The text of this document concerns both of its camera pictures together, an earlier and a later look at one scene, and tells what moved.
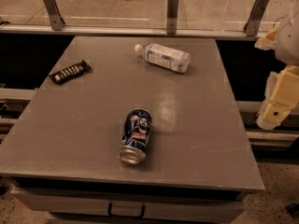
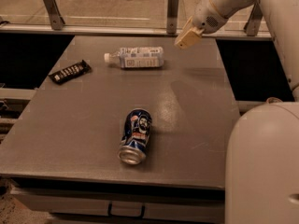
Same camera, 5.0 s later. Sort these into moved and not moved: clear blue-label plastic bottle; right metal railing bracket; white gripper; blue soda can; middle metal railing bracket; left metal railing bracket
Moved: clear blue-label plastic bottle; white gripper
Not moved: middle metal railing bracket; left metal railing bracket; right metal railing bracket; blue soda can
